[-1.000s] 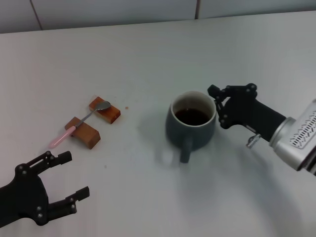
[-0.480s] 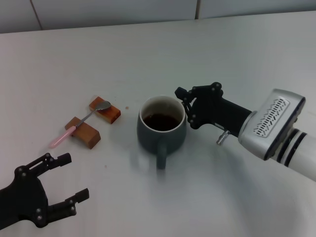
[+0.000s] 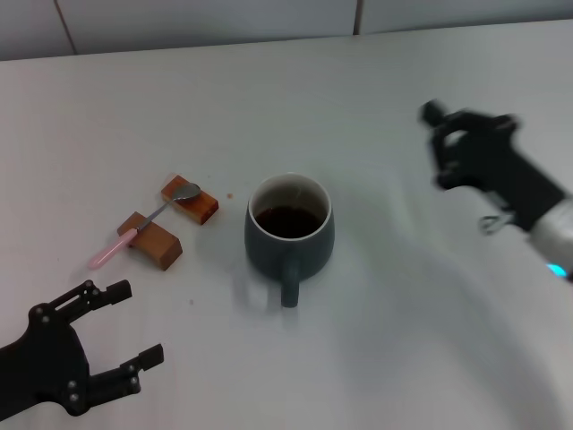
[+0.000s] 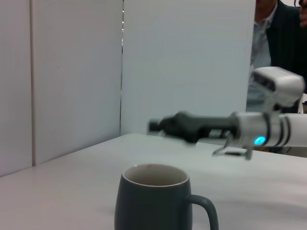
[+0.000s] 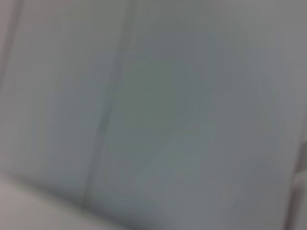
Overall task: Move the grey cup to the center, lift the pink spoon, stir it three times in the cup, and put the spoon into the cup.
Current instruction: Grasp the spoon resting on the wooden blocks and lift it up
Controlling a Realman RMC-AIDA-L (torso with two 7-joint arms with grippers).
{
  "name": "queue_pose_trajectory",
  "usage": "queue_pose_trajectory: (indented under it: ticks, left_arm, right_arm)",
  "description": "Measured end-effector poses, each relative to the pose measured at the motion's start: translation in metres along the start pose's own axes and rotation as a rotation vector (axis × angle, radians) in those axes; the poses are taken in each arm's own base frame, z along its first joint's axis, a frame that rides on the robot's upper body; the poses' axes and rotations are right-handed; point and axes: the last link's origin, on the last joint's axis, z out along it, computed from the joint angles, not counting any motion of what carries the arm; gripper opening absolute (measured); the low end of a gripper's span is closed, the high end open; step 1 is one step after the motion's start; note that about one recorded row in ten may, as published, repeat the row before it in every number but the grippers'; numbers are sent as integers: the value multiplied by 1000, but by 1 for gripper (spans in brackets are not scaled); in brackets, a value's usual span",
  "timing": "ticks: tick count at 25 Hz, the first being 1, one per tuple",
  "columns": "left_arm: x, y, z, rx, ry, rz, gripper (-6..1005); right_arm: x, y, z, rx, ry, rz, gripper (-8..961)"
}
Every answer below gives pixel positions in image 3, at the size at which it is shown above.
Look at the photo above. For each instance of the brown notched wooden block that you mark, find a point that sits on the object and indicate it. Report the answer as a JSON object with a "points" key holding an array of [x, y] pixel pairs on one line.
{"points": [[156, 246]]}

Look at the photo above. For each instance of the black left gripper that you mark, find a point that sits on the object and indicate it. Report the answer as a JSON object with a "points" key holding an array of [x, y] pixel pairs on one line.
{"points": [[49, 363]]}

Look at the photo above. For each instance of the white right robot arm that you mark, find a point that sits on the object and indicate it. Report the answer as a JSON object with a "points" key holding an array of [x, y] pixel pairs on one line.
{"points": [[555, 233]]}

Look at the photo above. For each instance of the reddish orange wooden block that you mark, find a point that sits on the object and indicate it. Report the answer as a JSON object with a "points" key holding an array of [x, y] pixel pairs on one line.
{"points": [[201, 208]]}

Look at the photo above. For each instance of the dark coffee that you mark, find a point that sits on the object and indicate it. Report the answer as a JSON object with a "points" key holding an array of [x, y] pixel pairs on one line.
{"points": [[288, 221]]}

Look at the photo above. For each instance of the grey ceramic cup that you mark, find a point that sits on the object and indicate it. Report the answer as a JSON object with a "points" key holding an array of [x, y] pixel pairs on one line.
{"points": [[268, 255]]}

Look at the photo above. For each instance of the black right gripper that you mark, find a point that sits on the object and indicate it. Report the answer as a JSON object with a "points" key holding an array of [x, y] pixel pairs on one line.
{"points": [[497, 157]]}

